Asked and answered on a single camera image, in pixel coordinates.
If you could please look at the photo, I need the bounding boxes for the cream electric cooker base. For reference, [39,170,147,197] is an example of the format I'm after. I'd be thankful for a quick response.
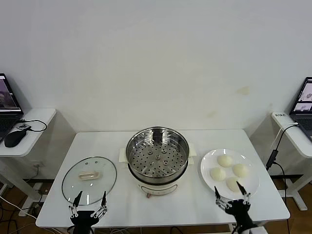
[118,143,197,198]

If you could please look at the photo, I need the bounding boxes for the round white plate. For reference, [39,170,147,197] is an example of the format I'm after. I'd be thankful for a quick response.
[200,148,260,200]

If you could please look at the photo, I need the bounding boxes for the white floor power strip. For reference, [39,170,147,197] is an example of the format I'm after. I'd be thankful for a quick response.
[18,207,41,218]

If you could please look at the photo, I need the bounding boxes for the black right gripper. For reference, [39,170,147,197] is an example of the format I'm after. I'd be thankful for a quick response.
[214,180,254,230]

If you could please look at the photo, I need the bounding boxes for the black cable with adapter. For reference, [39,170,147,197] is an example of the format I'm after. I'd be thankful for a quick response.
[265,123,299,195]

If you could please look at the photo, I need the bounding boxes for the black laptop with dark screen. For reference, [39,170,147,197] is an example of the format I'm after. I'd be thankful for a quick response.
[0,73,24,144]

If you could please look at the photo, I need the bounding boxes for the white side table with label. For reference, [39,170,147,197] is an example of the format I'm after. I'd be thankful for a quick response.
[271,111,312,212]

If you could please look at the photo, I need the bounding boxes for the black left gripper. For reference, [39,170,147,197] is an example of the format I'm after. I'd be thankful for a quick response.
[68,191,108,234]

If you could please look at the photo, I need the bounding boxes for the black computer mouse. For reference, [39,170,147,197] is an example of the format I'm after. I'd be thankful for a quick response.
[4,130,27,148]

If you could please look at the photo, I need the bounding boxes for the thin black looped cable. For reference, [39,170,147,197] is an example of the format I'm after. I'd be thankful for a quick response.
[17,118,47,133]

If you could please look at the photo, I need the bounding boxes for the round glass pot lid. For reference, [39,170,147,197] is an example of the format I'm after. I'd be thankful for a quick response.
[61,156,117,206]

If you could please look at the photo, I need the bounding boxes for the grey laptop with light screen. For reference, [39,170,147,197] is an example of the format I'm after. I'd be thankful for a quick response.
[289,77,312,142]

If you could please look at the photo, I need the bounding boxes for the stainless steel steamer basket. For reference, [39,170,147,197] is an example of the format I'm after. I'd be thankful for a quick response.
[125,126,190,183]

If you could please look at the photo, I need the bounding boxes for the white steamed baozi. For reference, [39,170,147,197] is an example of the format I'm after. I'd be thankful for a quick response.
[210,167,227,181]
[225,176,242,193]
[217,155,234,168]
[232,163,250,178]

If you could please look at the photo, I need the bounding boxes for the white side table with mouse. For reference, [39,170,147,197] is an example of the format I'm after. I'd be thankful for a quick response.
[0,108,57,208]

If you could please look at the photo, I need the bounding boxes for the thin white cable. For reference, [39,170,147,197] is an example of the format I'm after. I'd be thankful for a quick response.
[270,123,298,149]

